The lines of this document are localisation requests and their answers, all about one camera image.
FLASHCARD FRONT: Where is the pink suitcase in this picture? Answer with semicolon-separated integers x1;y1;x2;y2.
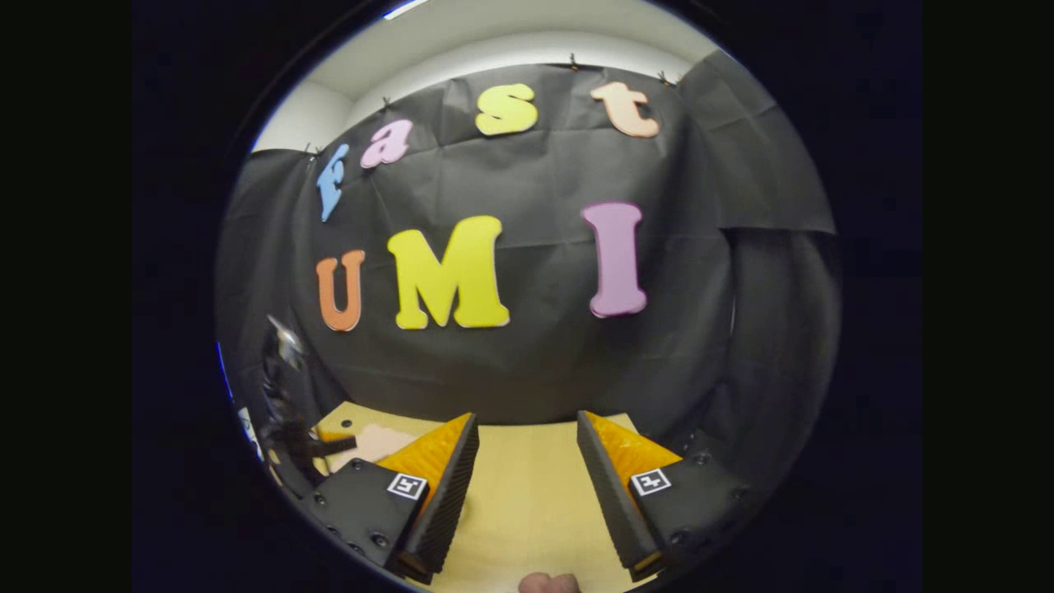
328;423;421;476

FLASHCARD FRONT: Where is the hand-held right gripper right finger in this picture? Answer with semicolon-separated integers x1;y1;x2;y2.
576;410;754;582

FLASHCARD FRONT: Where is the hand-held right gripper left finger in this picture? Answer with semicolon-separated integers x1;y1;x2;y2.
311;412;481;586

